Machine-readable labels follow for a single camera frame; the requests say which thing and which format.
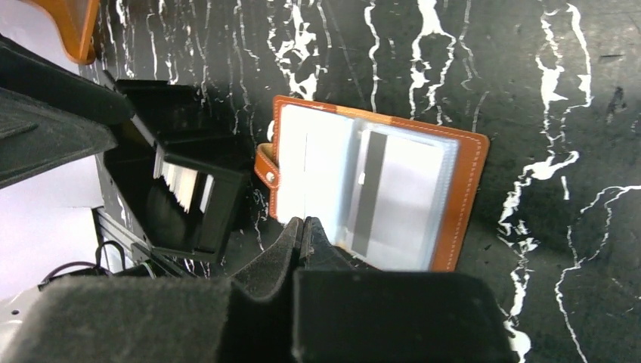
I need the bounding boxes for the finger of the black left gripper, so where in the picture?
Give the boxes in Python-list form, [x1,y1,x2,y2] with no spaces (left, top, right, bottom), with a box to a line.
[1,88,116,188]
[1,36,134,126]

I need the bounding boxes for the aluminium frame rail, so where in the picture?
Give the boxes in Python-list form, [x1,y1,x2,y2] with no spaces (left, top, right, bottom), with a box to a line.
[92,205,191,279]

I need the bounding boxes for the black card storage box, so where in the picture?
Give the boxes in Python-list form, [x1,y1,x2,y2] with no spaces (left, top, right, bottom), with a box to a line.
[104,79,252,262]

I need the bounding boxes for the orange wooden shelf rack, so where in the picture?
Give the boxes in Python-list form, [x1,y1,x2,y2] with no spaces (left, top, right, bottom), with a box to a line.
[26,0,101,65]

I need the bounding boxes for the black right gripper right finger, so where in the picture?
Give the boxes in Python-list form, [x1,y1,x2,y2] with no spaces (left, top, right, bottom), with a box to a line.
[292,216,517,363]

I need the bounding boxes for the stack of cards in box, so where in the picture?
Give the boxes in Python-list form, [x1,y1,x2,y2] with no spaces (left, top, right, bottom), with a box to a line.
[153,148,215,213]

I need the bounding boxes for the orange leather card holder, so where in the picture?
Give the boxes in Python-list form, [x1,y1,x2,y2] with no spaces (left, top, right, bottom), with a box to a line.
[254,95,490,271]

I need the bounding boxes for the white card with black stripe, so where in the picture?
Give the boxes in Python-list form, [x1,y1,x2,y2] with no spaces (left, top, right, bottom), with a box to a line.
[348,129,446,268]

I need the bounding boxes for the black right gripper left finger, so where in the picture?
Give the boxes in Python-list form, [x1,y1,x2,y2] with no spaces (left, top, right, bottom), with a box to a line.
[1,218,303,362]

